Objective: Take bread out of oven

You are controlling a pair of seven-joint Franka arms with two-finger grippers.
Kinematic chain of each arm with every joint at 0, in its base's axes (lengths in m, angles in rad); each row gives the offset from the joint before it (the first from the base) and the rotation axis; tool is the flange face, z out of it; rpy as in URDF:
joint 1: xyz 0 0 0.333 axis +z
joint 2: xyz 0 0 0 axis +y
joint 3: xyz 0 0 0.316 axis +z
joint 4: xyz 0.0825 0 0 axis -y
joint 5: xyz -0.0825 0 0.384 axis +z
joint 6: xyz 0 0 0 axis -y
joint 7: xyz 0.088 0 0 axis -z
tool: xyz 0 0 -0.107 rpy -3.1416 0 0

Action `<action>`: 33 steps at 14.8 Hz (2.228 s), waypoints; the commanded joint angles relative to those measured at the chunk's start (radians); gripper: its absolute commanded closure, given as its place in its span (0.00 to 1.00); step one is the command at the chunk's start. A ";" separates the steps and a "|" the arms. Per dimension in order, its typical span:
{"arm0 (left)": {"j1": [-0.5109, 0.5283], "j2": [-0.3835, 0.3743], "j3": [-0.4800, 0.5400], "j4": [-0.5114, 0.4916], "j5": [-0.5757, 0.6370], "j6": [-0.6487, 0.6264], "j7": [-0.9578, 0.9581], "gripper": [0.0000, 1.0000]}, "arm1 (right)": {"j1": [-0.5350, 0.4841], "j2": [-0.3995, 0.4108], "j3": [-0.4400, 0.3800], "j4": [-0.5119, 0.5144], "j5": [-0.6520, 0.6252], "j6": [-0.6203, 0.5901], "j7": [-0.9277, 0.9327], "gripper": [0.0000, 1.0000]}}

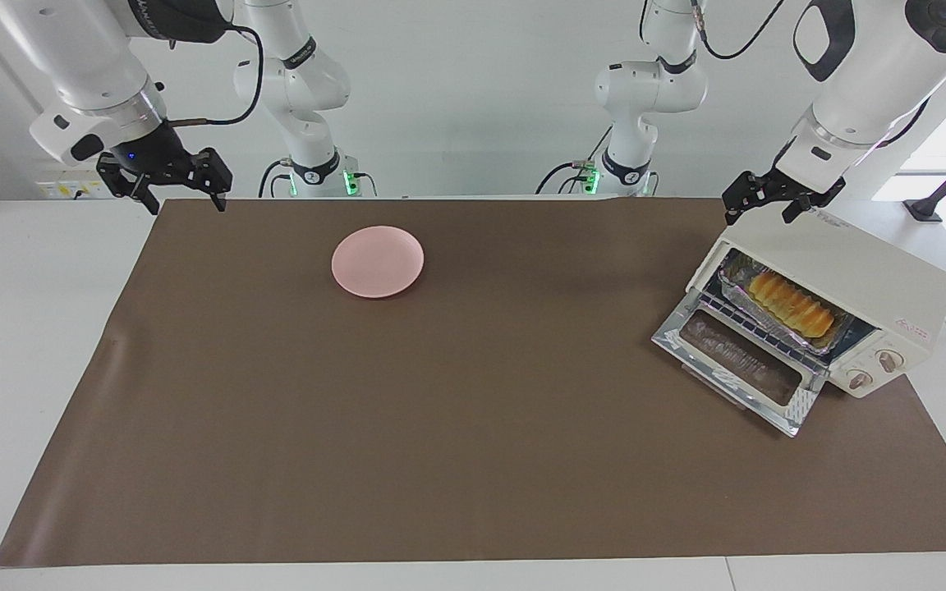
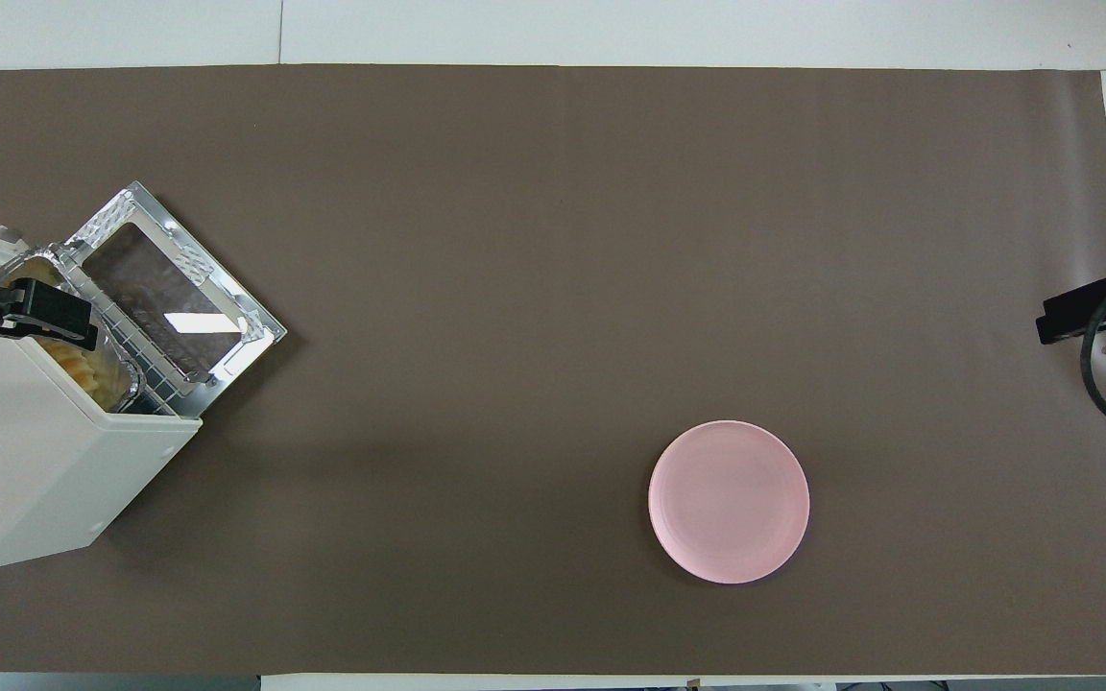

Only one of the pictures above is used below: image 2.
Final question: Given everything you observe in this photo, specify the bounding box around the cream toaster oven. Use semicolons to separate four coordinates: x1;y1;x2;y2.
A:
0;219;204;575

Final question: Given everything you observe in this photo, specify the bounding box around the sliced yellow bread loaf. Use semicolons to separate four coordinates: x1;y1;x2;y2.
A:
30;274;132;412

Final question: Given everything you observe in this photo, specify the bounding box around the glass oven door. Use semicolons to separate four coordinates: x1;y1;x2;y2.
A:
63;180;288;420

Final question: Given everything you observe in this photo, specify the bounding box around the brown table mat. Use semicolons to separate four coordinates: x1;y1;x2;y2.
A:
0;64;1106;676

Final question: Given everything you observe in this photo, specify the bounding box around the aluminium foil tray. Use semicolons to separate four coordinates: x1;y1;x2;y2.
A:
0;243;147;414

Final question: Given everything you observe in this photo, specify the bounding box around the pink round plate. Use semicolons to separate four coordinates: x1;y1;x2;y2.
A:
648;419;811;585

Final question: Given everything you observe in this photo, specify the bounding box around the metal oven wire rack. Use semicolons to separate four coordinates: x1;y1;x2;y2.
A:
54;251;184;418

